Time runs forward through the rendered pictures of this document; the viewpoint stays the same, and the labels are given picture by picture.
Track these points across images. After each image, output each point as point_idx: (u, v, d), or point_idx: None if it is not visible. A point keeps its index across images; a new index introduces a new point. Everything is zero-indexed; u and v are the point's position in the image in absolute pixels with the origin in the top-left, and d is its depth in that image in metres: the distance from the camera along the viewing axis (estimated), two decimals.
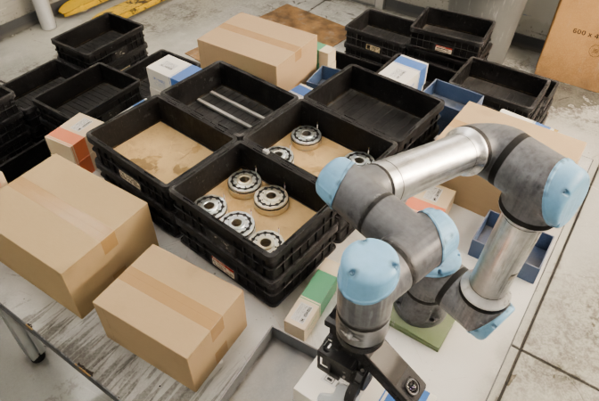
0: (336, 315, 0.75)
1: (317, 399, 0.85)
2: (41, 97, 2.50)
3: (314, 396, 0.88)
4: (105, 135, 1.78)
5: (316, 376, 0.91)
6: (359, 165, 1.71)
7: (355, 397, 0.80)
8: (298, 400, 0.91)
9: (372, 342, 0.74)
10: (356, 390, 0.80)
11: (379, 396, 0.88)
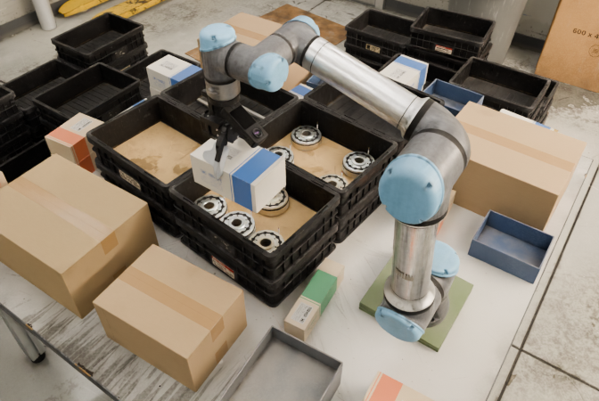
0: (205, 80, 1.19)
1: (202, 155, 1.29)
2: (41, 97, 2.50)
3: (202, 158, 1.31)
4: (105, 135, 1.78)
5: (206, 149, 1.34)
6: (359, 165, 1.71)
7: (222, 143, 1.24)
8: (194, 166, 1.34)
9: (225, 94, 1.17)
10: (223, 138, 1.23)
11: (246, 158, 1.31)
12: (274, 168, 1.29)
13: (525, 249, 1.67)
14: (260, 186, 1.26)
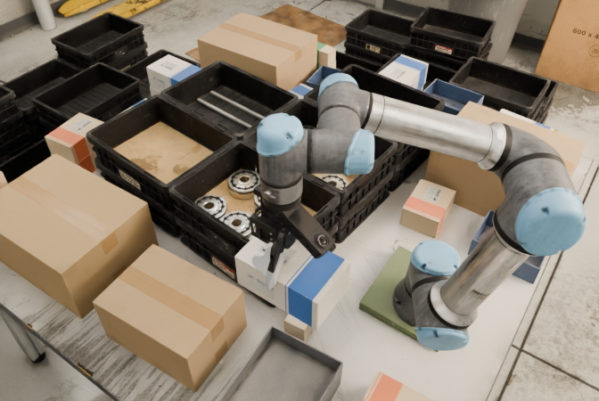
0: (259, 179, 0.96)
1: (251, 260, 1.06)
2: (41, 97, 2.50)
3: (250, 262, 1.09)
4: (105, 135, 1.78)
5: (254, 248, 1.11)
6: None
7: (278, 252, 1.01)
8: (239, 268, 1.11)
9: (286, 199, 0.95)
10: (279, 246, 1.00)
11: (303, 261, 1.09)
12: (338, 277, 1.06)
13: None
14: (324, 301, 1.04)
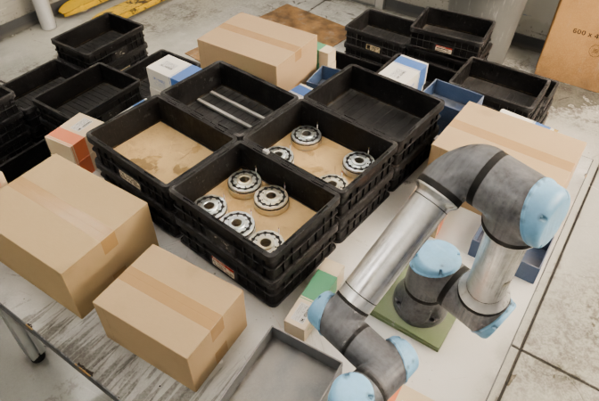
0: None
1: None
2: (41, 97, 2.50)
3: None
4: (105, 135, 1.78)
5: None
6: (359, 165, 1.71)
7: None
8: None
9: None
10: None
11: None
12: None
13: None
14: None
